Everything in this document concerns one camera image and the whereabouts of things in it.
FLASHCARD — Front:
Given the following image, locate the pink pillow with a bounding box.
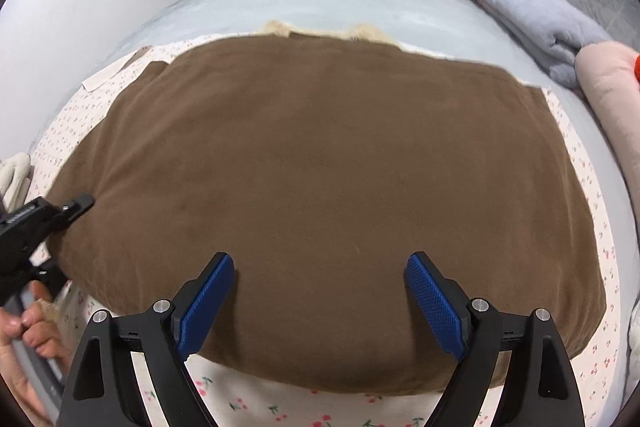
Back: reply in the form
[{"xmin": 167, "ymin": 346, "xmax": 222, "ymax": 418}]
[{"xmin": 575, "ymin": 41, "xmax": 640, "ymax": 170}]

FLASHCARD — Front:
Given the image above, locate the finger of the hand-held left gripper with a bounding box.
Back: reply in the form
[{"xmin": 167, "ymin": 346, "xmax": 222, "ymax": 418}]
[{"xmin": 31, "ymin": 194, "xmax": 96, "ymax": 235}]

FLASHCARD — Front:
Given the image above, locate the bed with grey-blue sheet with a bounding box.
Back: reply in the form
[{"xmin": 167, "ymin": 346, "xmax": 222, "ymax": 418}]
[{"xmin": 27, "ymin": 0, "xmax": 640, "ymax": 413}]

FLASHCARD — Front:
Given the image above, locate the brown coat with fur collar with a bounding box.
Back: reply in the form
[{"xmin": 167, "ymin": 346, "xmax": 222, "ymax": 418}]
[{"xmin": 50, "ymin": 21, "xmax": 609, "ymax": 396}]

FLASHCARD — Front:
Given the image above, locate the folded blue-grey blanket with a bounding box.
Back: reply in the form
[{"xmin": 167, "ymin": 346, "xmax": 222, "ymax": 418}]
[{"xmin": 458, "ymin": 0, "xmax": 614, "ymax": 89}]

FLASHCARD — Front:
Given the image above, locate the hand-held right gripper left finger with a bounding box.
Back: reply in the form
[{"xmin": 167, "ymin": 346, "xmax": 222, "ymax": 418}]
[{"xmin": 57, "ymin": 251, "xmax": 236, "ymax": 427}]

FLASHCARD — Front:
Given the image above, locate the cherry print bed sheet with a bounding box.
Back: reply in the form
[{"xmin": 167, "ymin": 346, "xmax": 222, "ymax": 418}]
[{"xmin": 30, "ymin": 32, "xmax": 627, "ymax": 427}]

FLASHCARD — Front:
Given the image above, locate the cream cloth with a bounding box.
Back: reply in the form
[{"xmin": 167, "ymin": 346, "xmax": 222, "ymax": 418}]
[{"xmin": 0, "ymin": 153, "xmax": 32, "ymax": 208}]

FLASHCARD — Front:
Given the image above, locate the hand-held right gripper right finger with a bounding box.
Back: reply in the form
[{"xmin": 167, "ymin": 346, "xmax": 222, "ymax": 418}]
[{"xmin": 405, "ymin": 251, "xmax": 587, "ymax": 427}]

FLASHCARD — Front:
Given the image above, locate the person's left hand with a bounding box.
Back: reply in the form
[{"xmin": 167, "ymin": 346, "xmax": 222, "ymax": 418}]
[{"xmin": 0, "ymin": 282, "xmax": 71, "ymax": 424}]

